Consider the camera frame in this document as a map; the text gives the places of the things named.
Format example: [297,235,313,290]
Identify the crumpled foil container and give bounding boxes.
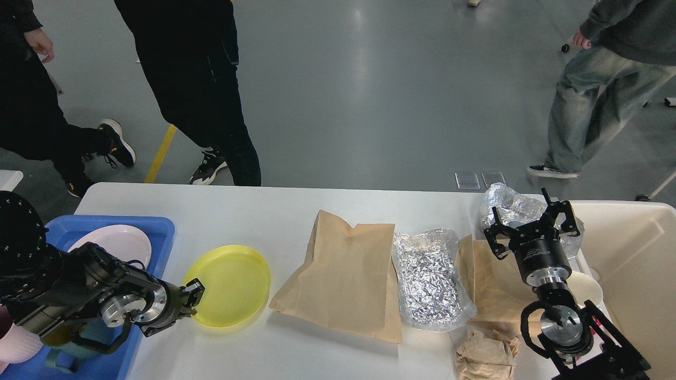
[480,183,584,260]

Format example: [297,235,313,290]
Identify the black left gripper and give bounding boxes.
[99,278,205,337]

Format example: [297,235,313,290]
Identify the yellow round plate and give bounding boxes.
[184,245,272,329]

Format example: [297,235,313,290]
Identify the person in grey jeans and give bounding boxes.
[527,1,675,179]

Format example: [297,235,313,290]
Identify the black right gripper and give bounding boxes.
[483,188,581,288]

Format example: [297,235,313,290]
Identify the large brown paper bag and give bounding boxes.
[269,210,403,344]

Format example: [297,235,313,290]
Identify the beige plastic bin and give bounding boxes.
[571,201,675,379]

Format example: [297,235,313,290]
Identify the white paper cup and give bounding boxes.
[566,271,607,312]

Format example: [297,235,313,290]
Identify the crumpled brown paper ball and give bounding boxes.
[455,330,521,379]

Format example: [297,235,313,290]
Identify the white round plate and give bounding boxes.
[67,224,152,269]

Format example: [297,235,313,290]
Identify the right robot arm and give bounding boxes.
[483,188,651,379]

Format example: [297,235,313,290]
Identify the floor outlet cover plates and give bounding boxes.
[454,172,507,191]

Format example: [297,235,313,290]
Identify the blue plastic tray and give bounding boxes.
[1,215,175,379]

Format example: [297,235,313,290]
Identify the person in black pants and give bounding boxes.
[115,1,261,187]

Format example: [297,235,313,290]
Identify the dark green mug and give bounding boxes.
[41,319,115,374]

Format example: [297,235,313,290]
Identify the pink mug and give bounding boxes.
[1,306,43,373]

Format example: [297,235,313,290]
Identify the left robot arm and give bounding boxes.
[1,191,205,354]

